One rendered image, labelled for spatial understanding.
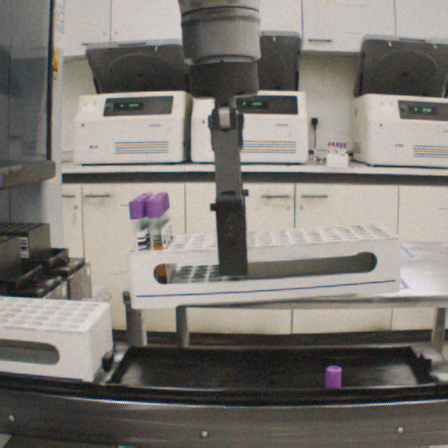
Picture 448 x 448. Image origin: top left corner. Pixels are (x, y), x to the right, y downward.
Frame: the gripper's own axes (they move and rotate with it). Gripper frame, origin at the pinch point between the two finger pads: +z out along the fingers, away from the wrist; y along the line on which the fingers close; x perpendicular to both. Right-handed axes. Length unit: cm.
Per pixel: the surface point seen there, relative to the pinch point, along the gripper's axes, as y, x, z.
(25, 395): -19.6, 19.4, 9.9
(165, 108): 219, 36, -27
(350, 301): 12.1, -15.2, 11.1
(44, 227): 36, 35, 2
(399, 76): 253, -88, -42
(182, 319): 56, 14, 26
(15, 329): -17.9, 20.0, 3.9
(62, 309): -11.0, 17.3, 3.9
